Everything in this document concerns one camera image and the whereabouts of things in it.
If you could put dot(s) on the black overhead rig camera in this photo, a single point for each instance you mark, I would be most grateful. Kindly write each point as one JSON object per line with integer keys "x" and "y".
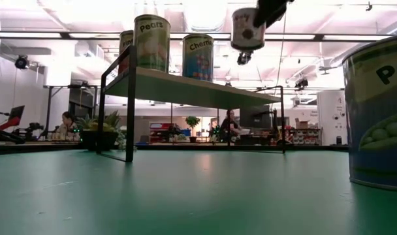
{"x": 243, "y": 59}

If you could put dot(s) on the storage rack with boxes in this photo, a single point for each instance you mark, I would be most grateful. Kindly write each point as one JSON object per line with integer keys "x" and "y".
{"x": 304, "y": 137}

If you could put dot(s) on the black computer monitor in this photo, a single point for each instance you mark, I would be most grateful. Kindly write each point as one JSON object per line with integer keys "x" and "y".
{"x": 18, "y": 111}
{"x": 255, "y": 117}

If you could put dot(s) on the blue Peas can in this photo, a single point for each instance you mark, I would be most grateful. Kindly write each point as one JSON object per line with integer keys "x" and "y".
{"x": 378, "y": 130}

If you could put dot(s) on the person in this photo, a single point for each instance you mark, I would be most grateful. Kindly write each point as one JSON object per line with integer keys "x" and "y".
{"x": 68, "y": 125}
{"x": 225, "y": 129}

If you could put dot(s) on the green table mat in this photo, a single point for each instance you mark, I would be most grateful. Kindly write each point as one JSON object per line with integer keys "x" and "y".
{"x": 198, "y": 202}

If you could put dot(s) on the overhead LED light bar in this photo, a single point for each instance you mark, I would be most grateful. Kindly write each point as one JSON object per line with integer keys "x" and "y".
{"x": 87, "y": 35}

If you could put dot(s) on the blue Cherries can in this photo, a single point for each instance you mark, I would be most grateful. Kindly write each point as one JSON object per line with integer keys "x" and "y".
{"x": 198, "y": 62}

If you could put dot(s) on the green Pears can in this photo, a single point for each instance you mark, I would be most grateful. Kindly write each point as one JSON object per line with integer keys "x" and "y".
{"x": 152, "y": 45}

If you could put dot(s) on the blue storage bin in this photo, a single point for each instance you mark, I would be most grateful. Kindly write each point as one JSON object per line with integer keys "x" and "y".
{"x": 186, "y": 132}

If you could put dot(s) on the black aluminium rig frame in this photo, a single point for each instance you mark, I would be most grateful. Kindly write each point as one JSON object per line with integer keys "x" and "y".
{"x": 38, "y": 148}

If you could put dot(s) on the small potted tree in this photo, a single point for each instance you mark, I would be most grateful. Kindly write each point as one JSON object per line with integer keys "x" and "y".
{"x": 192, "y": 121}

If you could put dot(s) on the red tool cabinet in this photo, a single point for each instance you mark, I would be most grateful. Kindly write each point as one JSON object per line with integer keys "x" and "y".
{"x": 159, "y": 130}

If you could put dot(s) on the wooden shelf with black frame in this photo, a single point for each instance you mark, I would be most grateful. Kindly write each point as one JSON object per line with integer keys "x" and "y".
{"x": 192, "y": 93}

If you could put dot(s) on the background black robot arm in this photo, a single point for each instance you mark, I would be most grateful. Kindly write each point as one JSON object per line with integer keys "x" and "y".
{"x": 6, "y": 136}

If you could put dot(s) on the cardboard box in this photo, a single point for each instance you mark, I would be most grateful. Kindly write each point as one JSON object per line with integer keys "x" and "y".
{"x": 303, "y": 124}

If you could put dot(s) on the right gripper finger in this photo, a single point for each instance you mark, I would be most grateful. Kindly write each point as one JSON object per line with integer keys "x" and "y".
{"x": 268, "y": 11}

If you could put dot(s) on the orange Pineapple can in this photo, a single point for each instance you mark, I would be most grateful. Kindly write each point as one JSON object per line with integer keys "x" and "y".
{"x": 126, "y": 37}

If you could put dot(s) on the white saucy meatballs can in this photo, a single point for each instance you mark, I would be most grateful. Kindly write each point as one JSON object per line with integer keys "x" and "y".
{"x": 245, "y": 34}

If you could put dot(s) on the black background workstation frame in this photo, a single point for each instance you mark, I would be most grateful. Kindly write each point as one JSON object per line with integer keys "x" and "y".
{"x": 49, "y": 107}

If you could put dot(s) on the potted succulent plant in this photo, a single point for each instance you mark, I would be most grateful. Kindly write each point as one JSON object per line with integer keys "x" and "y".
{"x": 87, "y": 140}

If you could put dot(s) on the red machine part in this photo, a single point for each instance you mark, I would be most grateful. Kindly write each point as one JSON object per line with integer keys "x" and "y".
{"x": 9, "y": 123}

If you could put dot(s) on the black ceiling camera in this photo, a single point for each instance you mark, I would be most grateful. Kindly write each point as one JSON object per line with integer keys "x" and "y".
{"x": 21, "y": 62}
{"x": 301, "y": 84}

